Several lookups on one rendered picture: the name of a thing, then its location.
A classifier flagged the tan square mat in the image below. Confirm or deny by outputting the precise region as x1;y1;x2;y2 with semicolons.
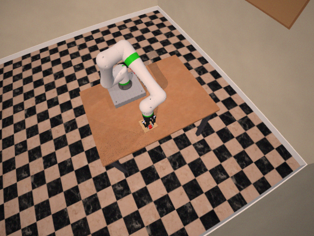
138;119;158;133

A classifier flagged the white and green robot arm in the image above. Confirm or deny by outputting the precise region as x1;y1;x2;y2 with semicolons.
96;40;167;120

